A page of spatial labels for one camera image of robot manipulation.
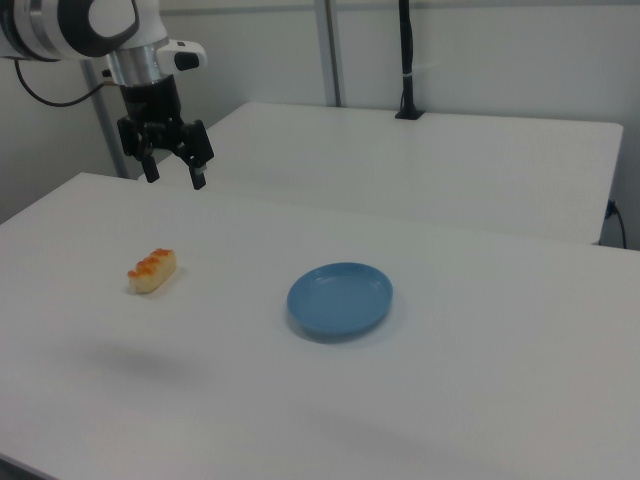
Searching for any bread with orange topping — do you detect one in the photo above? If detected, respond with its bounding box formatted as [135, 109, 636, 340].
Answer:
[126, 247, 180, 296]

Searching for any blue round plate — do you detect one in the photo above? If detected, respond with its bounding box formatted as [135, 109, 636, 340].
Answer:
[286, 261, 394, 337]

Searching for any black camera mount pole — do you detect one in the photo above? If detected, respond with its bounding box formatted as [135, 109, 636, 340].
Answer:
[394, 0, 425, 121]

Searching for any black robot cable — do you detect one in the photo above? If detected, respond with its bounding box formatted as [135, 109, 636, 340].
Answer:
[13, 58, 117, 107]

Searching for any black wall cable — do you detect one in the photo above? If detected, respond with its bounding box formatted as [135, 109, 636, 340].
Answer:
[605, 199, 628, 250]

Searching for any grey aluminium frame post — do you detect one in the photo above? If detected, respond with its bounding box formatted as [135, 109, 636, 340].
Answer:
[79, 58, 128, 179]

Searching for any white rear table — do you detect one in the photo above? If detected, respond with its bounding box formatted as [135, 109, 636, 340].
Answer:
[127, 101, 624, 246]

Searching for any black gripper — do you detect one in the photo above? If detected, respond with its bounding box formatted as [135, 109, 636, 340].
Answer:
[117, 74, 216, 191]

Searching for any grey wall post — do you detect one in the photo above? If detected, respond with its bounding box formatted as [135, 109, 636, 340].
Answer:
[314, 0, 346, 108]

